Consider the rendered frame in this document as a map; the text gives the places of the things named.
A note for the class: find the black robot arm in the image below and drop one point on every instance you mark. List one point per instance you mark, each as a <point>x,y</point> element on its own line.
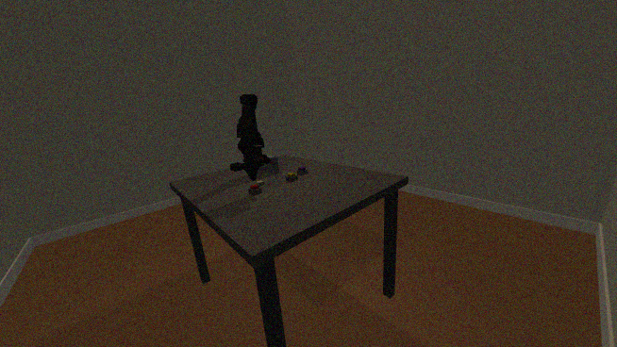
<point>247,128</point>

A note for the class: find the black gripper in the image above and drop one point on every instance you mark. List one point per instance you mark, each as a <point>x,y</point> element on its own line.
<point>249,168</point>

